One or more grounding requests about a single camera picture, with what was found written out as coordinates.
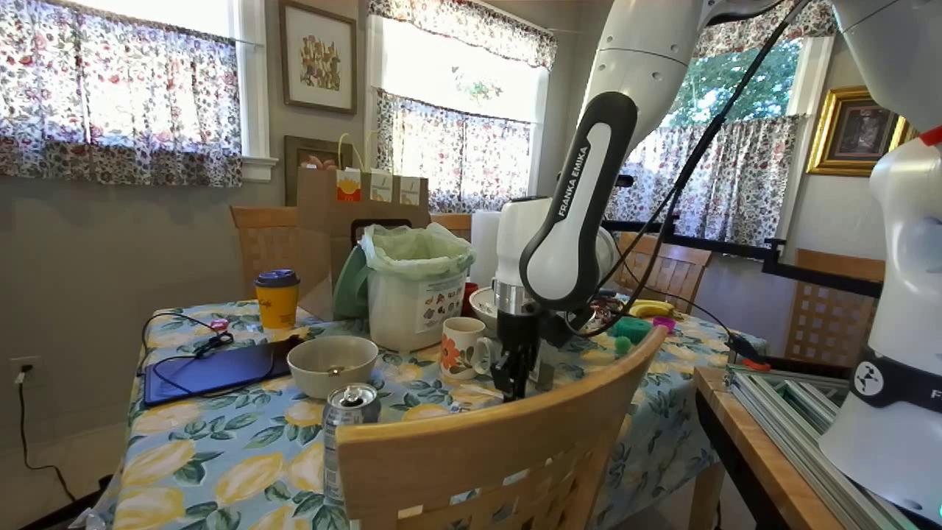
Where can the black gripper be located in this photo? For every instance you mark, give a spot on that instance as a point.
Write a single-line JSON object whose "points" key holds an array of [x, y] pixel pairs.
{"points": [[519, 340]]}

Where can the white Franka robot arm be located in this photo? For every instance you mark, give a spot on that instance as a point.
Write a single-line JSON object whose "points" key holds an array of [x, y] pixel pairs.
{"points": [[642, 60]]}

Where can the printed ceramic mug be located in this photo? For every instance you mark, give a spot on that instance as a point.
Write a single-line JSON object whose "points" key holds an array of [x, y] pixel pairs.
{"points": [[460, 347]]}

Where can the white compost bin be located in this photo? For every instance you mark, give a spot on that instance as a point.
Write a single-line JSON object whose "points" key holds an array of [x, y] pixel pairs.
{"points": [[416, 312]]}

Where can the green sponge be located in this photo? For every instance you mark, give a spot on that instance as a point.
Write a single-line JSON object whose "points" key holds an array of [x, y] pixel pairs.
{"points": [[632, 334]]}

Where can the white paper towel roll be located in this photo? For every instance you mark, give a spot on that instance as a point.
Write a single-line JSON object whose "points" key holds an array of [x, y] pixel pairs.
{"points": [[483, 244]]}

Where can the pink sponge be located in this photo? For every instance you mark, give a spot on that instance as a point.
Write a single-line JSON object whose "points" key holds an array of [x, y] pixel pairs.
{"points": [[667, 323]]}

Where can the silver drink can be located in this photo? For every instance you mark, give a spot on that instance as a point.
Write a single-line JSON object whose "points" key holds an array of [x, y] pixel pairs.
{"points": [[354, 401]]}

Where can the green bin liner bag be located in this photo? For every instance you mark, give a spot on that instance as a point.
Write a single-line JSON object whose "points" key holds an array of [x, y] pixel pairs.
{"points": [[416, 250]]}

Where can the beige ceramic bowl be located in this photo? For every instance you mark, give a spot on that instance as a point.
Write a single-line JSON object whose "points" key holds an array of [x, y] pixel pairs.
{"points": [[330, 366]]}

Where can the green round lid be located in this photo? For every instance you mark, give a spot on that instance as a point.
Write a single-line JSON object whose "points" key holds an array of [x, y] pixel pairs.
{"points": [[351, 282]]}

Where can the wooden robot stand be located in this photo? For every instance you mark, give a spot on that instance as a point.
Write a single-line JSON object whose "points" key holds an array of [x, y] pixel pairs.
{"points": [[747, 443]]}

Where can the floral window curtain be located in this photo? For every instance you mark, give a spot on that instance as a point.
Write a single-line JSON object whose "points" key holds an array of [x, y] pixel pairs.
{"points": [[747, 185], [118, 97], [452, 147]]}

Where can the brown paper bag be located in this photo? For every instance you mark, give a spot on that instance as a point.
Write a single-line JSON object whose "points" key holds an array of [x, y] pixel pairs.
{"points": [[327, 220]]}

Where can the yellow cup purple lid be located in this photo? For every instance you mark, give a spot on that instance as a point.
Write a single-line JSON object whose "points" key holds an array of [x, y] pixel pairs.
{"points": [[279, 304]]}

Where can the lemon print tablecloth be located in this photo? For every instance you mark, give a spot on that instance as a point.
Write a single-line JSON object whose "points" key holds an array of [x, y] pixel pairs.
{"points": [[226, 459]]}

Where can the dark blue laptop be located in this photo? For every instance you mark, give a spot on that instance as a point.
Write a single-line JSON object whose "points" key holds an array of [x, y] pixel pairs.
{"points": [[210, 375]]}

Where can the floral curtain valance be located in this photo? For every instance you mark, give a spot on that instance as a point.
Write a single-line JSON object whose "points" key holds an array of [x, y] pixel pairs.
{"points": [[460, 30], [825, 17]]}

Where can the framed floral picture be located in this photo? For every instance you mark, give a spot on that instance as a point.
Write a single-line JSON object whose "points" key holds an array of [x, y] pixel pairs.
{"points": [[318, 60]]}

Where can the gold framed picture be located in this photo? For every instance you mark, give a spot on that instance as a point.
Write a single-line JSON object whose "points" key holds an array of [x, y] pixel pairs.
{"points": [[857, 132]]}

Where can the aluminium mounting frame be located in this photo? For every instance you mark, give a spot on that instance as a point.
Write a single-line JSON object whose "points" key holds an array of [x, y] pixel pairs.
{"points": [[804, 431]]}

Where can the wall power outlet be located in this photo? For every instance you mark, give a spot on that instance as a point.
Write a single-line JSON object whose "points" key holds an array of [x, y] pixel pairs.
{"points": [[24, 368]]}

